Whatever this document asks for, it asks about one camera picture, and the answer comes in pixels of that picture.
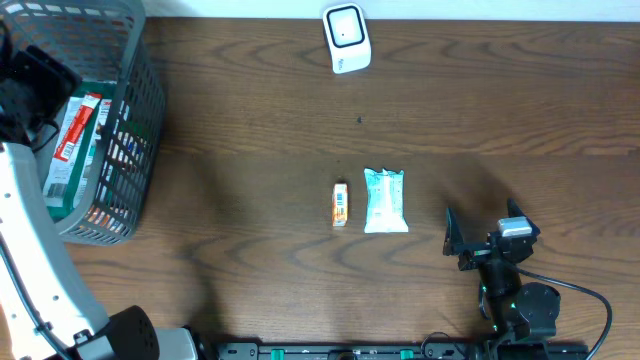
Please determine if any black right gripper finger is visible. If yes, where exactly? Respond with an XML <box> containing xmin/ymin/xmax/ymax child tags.
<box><xmin>443</xmin><ymin>208</ymin><xmax>465</xmax><ymax>256</ymax></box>
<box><xmin>507</xmin><ymin>198</ymin><xmax>541</xmax><ymax>235</ymax></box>

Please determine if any mint green wipes packet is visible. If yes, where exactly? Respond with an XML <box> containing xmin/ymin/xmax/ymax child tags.
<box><xmin>364</xmin><ymin>168</ymin><xmax>409</xmax><ymax>234</ymax></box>

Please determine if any orange tissue pack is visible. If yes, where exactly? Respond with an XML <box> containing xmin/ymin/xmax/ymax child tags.
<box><xmin>332</xmin><ymin>183</ymin><xmax>348</xmax><ymax>227</ymax></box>

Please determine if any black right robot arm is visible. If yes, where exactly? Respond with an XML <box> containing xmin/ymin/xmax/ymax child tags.
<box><xmin>443</xmin><ymin>199</ymin><xmax>561</xmax><ymax>359</ymax></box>

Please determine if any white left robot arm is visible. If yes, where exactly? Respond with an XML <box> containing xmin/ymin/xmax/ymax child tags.
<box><xmin>1</xmin><ymin>43</ymin><xmax>201</xmax><ymax>359</ymax></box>

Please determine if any white barcode scanner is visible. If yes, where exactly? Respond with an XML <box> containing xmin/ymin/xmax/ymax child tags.
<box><xmin>322</xmin><ymin>3</ymin><xmax>372</xmax><ymax>74</ymax></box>

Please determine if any red and white flat package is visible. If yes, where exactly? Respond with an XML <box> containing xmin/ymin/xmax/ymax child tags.
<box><xmin>42</xmin><ymin>92</ymin><xmax>114</xmax><ymax>209</ymax></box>

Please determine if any grey plastic mesh basket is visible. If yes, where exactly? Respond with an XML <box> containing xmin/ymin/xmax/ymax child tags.
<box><xmin>1</xmin><ymin>0</ymin><xmax>166</xmax><ymax>246</ymax></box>

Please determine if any dark green flat package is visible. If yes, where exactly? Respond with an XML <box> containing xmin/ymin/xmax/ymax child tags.
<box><xmin>47</xmin><ymin>82</ymin><xmax>119</xmax><ymax>223</ymax></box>

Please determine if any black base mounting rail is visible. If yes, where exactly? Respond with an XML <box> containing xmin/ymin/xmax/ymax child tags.
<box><xmin>211</xmin><ymin>340</ymin><xmax>589</xmax><ymax>360</ymax></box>

